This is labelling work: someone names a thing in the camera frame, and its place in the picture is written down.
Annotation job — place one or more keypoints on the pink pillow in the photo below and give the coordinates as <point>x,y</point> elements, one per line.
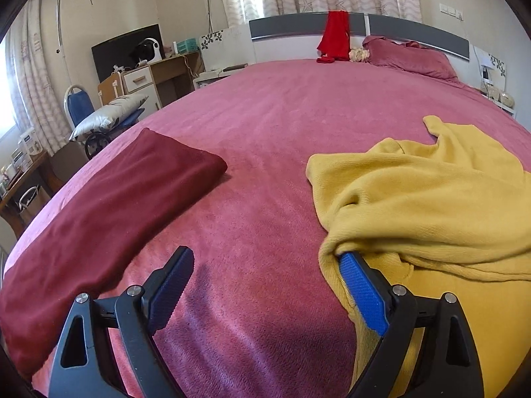
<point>410,60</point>

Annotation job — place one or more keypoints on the small wooden cabinet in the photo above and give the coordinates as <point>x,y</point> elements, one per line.
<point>110,89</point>

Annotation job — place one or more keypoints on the red garment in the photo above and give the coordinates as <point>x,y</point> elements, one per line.
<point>336,35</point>

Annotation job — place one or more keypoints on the pink bed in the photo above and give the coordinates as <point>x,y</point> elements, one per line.
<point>269,132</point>

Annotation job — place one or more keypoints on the dark red folded cloth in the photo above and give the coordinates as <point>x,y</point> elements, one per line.
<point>103,224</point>

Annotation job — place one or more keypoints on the blue chair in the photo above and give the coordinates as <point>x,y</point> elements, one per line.
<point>79,105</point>

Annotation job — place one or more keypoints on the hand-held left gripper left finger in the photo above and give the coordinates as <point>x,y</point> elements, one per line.
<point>170,286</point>

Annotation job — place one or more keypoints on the window side patterned curtain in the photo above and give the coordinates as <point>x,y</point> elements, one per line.
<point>33,70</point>

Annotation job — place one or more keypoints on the small cream plush toy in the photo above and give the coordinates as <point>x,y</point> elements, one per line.
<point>359,55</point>

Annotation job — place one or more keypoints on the leaf patterned white board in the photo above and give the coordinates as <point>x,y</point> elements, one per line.
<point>228,45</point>

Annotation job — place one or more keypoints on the wooden side table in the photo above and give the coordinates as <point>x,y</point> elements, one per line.
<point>20,182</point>

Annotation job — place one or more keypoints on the white drawer cabinet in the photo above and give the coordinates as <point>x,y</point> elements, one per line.
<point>139,87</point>

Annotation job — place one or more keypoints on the white round device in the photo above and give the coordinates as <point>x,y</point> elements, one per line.
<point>149,52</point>

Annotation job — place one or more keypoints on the grey and white headboard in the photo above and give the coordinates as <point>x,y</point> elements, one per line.
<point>290,29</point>

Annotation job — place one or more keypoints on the yellow sweater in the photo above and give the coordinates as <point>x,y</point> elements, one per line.
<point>415,199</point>

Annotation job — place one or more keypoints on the white wall switch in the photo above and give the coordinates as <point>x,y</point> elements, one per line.
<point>451,10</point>

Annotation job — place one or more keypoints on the wooden desk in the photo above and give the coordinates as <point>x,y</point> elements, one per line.
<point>174,74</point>

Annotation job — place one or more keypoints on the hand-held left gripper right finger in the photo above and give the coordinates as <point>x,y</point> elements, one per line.
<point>365,294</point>

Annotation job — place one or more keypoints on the teal storage box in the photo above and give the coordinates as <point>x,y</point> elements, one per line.
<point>186,46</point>

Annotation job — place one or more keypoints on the black monitor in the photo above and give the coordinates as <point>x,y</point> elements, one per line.
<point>112,54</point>

